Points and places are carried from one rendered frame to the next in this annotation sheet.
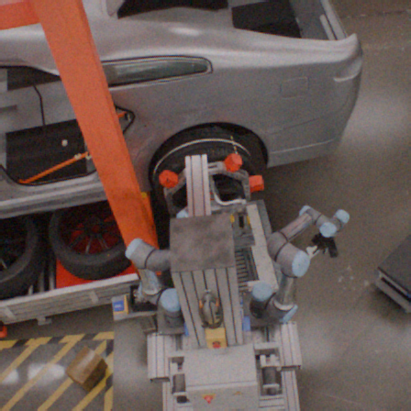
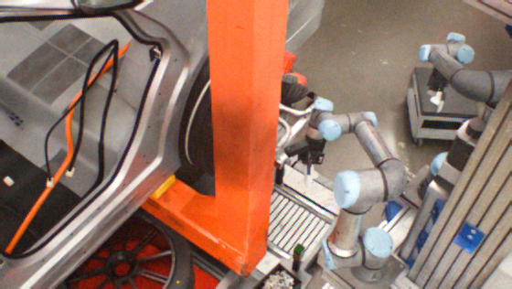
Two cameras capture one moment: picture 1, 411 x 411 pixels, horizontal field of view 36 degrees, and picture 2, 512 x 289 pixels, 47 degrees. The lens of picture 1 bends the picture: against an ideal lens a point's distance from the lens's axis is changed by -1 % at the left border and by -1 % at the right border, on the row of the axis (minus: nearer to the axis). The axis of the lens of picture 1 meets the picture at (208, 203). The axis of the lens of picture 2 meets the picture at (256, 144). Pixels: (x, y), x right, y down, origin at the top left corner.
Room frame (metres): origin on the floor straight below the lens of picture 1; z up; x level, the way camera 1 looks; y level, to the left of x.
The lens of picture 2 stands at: (1.29, 1.44, 2.98)
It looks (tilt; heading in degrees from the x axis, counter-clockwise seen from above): 52 degrees down; 306
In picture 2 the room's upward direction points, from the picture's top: 3 degrees clockwise
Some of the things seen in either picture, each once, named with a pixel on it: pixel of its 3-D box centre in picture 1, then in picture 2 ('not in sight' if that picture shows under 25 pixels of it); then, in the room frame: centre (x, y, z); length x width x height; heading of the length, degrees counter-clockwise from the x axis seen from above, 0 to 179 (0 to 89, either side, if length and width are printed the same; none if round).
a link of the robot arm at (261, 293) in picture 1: (262, 294); (445, 170); (1.52, -0.22, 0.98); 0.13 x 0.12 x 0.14; 43
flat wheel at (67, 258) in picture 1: (97, 232); (123, 273); (2.50, 0.82, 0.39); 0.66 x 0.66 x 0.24
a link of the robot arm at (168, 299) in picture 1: (172, 302); (374, 247); (1.56, 0.28, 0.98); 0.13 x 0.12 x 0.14; 48
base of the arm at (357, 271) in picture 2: (175, 311); (370, 261); (1.56, 0.28, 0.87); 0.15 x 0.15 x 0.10
